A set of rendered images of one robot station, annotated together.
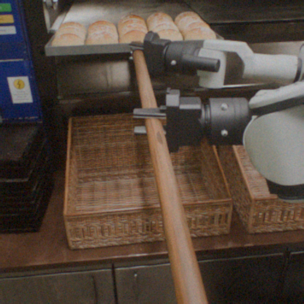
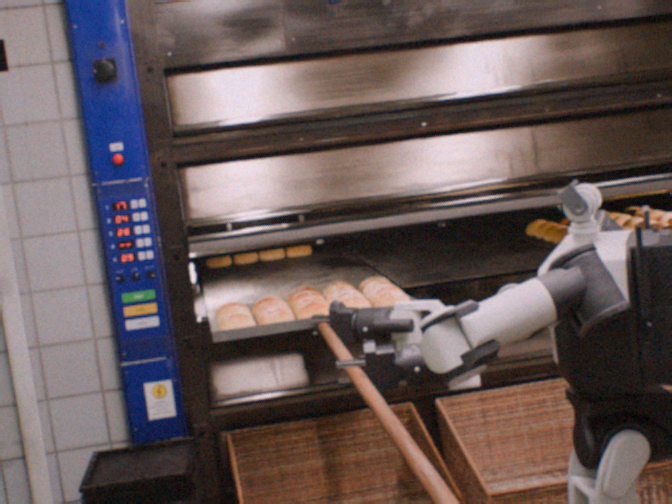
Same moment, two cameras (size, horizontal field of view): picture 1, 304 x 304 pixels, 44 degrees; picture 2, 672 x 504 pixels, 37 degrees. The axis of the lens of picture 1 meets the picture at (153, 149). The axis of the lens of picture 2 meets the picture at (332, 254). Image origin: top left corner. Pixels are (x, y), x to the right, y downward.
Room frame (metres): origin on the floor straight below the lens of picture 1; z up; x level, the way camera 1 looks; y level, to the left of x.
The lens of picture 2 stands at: (-1.38, 0.13, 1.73)
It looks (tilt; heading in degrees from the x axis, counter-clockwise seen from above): 8 degrees down; 357
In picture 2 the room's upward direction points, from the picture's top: 7 degrees counter-clockwise
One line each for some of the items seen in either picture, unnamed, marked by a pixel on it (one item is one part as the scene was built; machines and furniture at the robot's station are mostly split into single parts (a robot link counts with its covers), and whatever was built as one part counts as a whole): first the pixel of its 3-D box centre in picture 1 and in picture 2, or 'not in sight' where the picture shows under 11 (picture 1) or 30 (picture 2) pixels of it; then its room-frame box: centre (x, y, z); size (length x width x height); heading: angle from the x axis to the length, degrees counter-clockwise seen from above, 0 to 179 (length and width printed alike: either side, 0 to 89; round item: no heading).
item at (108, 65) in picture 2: not in sight; (103, 61); (1.34, 0.52, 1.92); 0.06 x 0.04 x 0.11; 95
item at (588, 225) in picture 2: not in sight; (582, 207); (0.62, -0.51, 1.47); 0.10 x 0.07 x 0.09; 155
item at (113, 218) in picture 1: (143, 171); (340, 489); (1.17, 0.04, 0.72); 0.56 x 0.49 x 0.28; 96
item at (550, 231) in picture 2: not in sight; (618, 227); (1.98, -1.06, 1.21); 0.61 x 0.48 x 0.06; 5
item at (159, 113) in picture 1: (149, 111); (350, 361); (0.63, 0.00, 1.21); 0.06 x 0.03 x 0.02; 87
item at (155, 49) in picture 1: (166, 56); (356, 325); (1.03, -0.04, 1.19); 0.12 x 0.10 x 0.13; 60
